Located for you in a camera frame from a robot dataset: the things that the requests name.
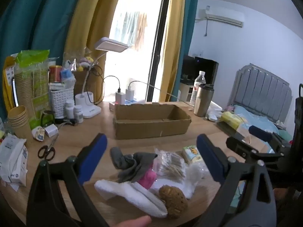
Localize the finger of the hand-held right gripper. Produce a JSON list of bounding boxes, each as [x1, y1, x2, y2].
[[248, 126, 293, 153], [226, 136, 284, 165]]

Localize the cardboard box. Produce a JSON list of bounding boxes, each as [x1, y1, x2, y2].
[[113, 102, 192, 139]]

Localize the white desk lamp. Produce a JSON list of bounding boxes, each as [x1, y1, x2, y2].
[[75, 37, 129, 119]]

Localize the clear water bottle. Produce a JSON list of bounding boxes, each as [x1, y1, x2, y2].
[[190, 71, 206, 107]]

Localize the white towel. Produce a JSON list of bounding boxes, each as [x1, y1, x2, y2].
[[95, 178, 168, 218]]

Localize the pink plush pouch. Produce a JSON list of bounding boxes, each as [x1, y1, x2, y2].
[[138, 168, 157, 190]]

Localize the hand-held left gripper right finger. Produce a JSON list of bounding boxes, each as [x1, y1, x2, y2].
[[196, 134, 276, 227]]

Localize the person's left hand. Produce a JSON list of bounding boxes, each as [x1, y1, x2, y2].
[[111, 215, 152, 227]]

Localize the yellow package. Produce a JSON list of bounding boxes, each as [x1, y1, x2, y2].
[[2, 56, 17, 112]]

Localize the green pack of paper cups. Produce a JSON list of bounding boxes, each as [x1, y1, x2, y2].
[[14, 50, 51, 130]]

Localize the hanging laundry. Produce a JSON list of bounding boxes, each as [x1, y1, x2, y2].
[[116, 11, 148, 52]]

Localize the yellow sponge pack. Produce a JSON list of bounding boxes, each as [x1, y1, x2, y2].
[[221, 112, 243, 130]]

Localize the person's right forearm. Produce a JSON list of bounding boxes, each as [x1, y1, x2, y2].
[[273, 182, 303, 208]]

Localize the grey bed headboard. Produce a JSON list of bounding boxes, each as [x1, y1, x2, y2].
[[233, 63, 293, 130]]

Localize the white plastic basket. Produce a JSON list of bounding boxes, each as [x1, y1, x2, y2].
[[49, 87, 75, 119]]

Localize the steel tumbler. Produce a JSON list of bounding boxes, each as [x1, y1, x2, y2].
[[194, 84, 215, 117]]

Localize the grey socks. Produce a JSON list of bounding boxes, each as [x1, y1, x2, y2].
[[110, 147, 158, 183]]

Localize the black appliance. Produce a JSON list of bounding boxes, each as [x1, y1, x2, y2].
[[182, 55, 219, 86]]

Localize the green yellow tissue pack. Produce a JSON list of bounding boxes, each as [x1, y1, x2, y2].
[[182, 145, 204, 164]]

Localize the blue small packet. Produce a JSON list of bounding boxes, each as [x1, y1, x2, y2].
[[60, 68, 73, 81]]

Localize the white wipes packet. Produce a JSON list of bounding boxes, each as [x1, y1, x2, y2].
[[0, 134, 28, 187]]

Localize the blue bed sheet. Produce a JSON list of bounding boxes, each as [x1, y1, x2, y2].
[[227, 105, 293, 147]]

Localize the red can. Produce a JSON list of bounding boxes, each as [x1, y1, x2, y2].
[[49, 65, 62, 83]]

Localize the white cabinet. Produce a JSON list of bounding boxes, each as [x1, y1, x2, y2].
[[178, 79, 197, 102]]

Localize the small printed packet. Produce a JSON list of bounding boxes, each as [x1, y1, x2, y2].
[[31, 126, 45, 142]]

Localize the white power strip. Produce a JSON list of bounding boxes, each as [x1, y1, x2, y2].
[[109, 99, 145, 106]]

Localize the black scissors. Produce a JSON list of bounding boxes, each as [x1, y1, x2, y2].
[[38, 134, 59, 160]]

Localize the white cable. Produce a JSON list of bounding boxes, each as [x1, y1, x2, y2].
[[129, 80, 181, 100]]

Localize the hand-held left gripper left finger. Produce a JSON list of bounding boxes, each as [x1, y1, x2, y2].
[[27, 133, 109, 227]]

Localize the black cable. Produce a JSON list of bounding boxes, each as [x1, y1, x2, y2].
[[91, 63, 122, 105]]

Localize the white crumpled object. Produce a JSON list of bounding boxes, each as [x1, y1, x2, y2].
[[206, 100, 223, 121]]

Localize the brown box of plush toys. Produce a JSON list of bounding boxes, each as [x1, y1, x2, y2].
[[73, 56, 105, 103]]

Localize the black small device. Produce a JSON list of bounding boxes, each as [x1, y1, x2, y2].
[[55, 119, 77, 126]]

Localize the black door frame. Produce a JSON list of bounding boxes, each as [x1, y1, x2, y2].
[[145, 0, 172, 102]]

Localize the silver scrunchy bag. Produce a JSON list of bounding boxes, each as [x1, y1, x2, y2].
[[155, 148, 187, 182]]

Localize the stack of paper cups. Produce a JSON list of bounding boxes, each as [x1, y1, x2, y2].
[[8, 106, 29, 140]]

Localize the yellow curtain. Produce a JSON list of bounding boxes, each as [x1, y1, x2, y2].
[[159, 0, 187, 102], [63, 0, 129, 103]]

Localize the brown round sponge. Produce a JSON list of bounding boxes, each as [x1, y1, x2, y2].
[[158, 179, 188, 219]]

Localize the white air conditioner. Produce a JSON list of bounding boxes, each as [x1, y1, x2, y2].
[[195, 9, 244, 28]]

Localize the small white box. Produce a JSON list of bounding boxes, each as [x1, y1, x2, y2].
[[45, 124, 59, 138]]

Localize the teal curtain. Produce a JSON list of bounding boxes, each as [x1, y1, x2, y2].
[[0, 0, 86, 116], [172, 0, 199, 102]]

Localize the black strap loop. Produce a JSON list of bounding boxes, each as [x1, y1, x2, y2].
[[41, 111, 56, 127]]

